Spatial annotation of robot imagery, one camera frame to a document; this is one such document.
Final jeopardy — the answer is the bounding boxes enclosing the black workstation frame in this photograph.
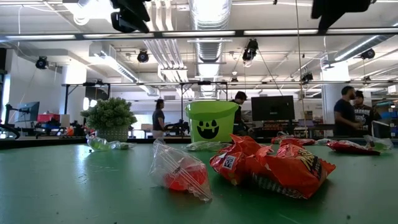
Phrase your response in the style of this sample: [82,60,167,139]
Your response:
[61,81,229,138]

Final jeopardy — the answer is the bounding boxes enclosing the orange Reese's pack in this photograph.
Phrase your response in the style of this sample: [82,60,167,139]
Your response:
[248,138,337,200]

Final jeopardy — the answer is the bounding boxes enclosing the black background monitor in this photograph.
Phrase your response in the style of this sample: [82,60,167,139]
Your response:
[251,95,295,122]

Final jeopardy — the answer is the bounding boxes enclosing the black ceiling spotlight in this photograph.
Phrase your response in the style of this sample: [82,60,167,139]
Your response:
[137,49,150,64]
[360,48,376,60]
[241,38,259,62]
[300,72,314,85]
[35,55,50,70]

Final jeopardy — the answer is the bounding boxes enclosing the lime green pumpkin-face bucket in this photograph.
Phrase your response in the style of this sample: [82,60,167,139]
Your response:
[185,100,239,144]

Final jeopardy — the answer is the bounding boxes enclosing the white ceiling duct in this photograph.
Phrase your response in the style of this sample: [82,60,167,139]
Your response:
[62,0,141,26]

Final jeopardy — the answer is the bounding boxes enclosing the red storage bin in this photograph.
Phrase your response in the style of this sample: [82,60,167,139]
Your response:
[36,113,60,123]

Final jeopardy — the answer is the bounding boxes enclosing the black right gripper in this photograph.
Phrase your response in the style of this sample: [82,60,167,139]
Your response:
[310,0,373,32]

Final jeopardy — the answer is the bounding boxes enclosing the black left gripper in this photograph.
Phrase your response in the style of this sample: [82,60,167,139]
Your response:
[110,0,152,34]

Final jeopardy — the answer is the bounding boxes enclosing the red white candy pack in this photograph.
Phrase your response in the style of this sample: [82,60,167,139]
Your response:
[292,138,317,146]

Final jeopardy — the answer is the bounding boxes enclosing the red Skittles pack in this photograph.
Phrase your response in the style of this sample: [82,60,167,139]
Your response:
[271,131,296,146]
[326,139,382,156]

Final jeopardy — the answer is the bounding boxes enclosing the person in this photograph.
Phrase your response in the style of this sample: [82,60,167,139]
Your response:
[353,90,382,131]
[229,90,249,135]
[333,85,361,138]
[151,98,166,139]

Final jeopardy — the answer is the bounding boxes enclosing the green felt mat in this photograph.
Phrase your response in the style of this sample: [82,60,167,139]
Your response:
[0,141,398,224]

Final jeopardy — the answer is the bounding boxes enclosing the thin hanging cable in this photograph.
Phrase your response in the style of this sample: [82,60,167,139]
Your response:
[294,0,308,138]

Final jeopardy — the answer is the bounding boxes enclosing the red pack with QR label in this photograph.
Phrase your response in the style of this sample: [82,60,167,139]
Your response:
[209,134,274,187]

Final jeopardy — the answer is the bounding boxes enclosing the grey background monitor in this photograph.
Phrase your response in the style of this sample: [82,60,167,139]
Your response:
[17,101,40,123]

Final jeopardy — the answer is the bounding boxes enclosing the black overhead frame beam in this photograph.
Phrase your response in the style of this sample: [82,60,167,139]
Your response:
[0,28,398,42]

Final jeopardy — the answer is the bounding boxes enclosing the silver ventilation duct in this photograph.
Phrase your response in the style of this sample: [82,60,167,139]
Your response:
[189,0,233,98]

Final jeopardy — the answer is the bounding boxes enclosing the clear bag red candy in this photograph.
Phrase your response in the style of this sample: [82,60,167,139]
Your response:
[148,136,213,202]

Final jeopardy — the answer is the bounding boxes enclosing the pale green potted plant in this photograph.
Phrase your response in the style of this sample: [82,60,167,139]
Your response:
[80,96,138,143]

